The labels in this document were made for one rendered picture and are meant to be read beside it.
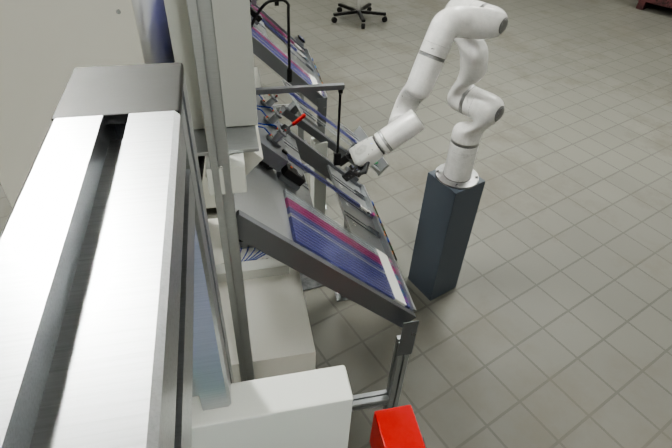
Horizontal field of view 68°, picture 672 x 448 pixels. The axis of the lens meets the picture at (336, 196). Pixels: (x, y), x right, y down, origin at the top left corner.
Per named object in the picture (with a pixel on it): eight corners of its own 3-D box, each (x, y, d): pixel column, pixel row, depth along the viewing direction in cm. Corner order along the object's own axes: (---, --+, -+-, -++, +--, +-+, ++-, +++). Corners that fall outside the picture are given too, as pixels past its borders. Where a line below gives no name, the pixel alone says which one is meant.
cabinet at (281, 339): (290, 305, 249) (287, 210, 210) (314, 444, 196) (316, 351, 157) (154, 324, 237) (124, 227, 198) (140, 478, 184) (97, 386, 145)
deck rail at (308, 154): (351, 193, 212) (361, 184, 210) (352, 196, 210) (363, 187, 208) (215, 94, 172) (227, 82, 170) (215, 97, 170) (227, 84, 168)
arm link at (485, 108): (461, 130, 216) (473, 79, 201) (498, 148, 205) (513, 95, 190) (444, 139, 209) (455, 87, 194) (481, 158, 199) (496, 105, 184)
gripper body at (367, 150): (372, 128, 174) (346, 147, 177) (380, 144, 167) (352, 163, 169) (382, 142, 179) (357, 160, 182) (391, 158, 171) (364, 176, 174)
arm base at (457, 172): (457, 159, 231) (465, 125, 219) (487, 181, 219) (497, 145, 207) (426, 171, 222) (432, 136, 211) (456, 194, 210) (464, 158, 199)
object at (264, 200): (286, 148, 189) (295, 139, 187) (317, 277, 138) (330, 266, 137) (216, 97, 170) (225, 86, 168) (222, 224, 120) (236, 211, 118)
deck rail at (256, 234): (399, 322, 160) (414, 312, 158) (401, 327, 159) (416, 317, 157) (221, 225, 120) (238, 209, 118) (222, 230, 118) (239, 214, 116)
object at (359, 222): (354, 191, 209) (360, 186, 208) (403, 317, 159) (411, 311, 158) (323, 168, 198) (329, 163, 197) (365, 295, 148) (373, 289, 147)
